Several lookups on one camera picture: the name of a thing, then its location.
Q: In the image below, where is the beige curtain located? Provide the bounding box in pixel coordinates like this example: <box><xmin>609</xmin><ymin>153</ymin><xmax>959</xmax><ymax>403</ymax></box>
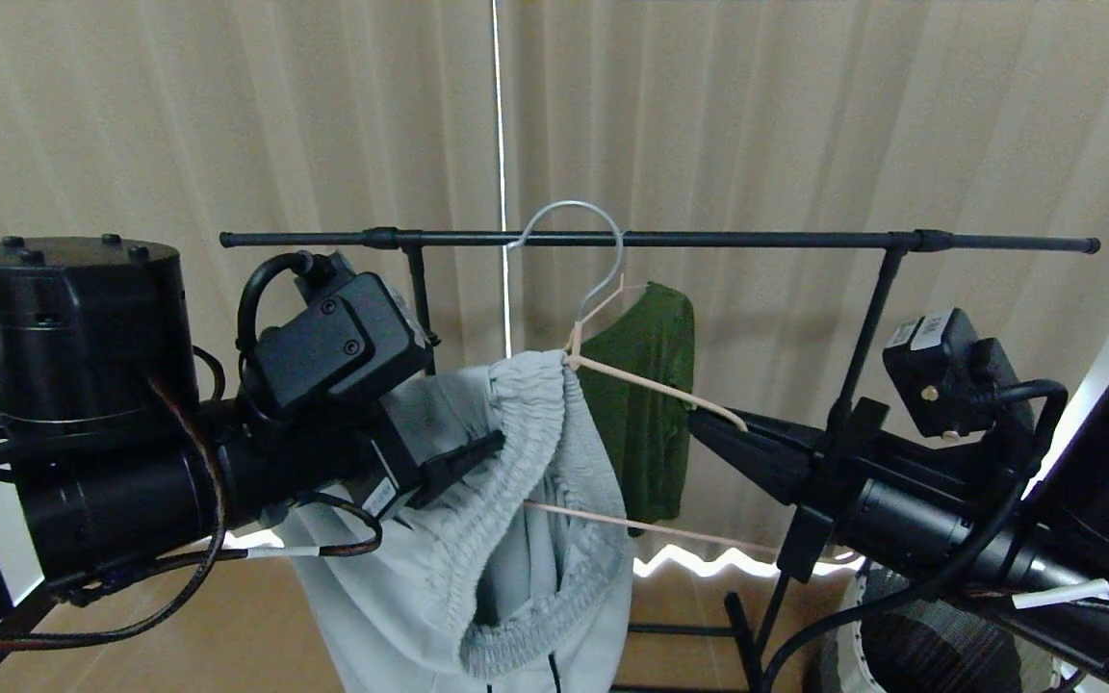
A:
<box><xmin>0</xmin><ymin>0</ymin><xmax>1109</xmax><ymax>578</ymax></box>

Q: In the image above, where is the black clothes rack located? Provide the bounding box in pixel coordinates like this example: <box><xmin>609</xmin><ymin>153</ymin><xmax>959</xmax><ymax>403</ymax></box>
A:
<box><xmin>219</xmin><ymin>228</ymin><xmax>1101</xmax><ymax>693</ymax></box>

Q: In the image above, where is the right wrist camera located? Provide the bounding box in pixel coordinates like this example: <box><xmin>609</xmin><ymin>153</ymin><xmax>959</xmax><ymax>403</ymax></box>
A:
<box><xmin>882</xmin><ymin>308</ymin><xmax>1037</xmax><ymax>446</ymax></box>

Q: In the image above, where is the pink clothes hanger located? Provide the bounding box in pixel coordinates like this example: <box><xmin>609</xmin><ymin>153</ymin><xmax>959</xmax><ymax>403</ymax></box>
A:
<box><xmin>506</xmin><ymin>200</ymin><xmax>859</xmax><ymax>564</ymax></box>
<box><xmin>572</xmin><ymin>274</ymin><xmax>652</xmax><ymax>349</ymax></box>

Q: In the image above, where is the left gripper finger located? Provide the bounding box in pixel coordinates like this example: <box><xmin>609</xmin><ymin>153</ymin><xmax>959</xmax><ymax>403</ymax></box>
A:
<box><xmin>410</xmin><ymin>430</ymin><xmax>507</xmax><ymax>509</ymax></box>

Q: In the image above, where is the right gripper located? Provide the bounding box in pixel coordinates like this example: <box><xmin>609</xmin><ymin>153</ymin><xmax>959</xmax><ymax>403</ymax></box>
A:
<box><xmin>774</xmin><ymin>397</ymin><xmax>1046</xmax><ymax>586</ymax></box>

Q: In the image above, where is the green long-sleeved shirt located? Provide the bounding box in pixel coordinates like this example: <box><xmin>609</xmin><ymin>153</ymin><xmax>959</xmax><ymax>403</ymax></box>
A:
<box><xmin>579</xmin><ymin>281</ymin><xmax>697</xmax><ymax>535</ymax></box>

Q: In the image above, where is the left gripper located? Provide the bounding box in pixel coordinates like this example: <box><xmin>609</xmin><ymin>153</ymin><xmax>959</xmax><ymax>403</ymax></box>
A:
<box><xmin>20</xmin><ymin>399</ymin><xmax>428</xmax><ymax>583</ymax></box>

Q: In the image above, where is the black cable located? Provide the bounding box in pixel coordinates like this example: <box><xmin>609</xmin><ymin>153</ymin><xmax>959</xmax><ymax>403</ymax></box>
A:
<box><xmin>760</xmin><ymin>378</ymin><xmax>1071</xmax><ymax>693</ymax></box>

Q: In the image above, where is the white laundry basket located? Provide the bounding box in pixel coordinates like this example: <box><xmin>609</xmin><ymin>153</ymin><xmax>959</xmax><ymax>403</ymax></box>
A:
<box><xmin>819</xmin><ymin>568</ymin><xmax>1085</xmax><ymax>693</ymax></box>

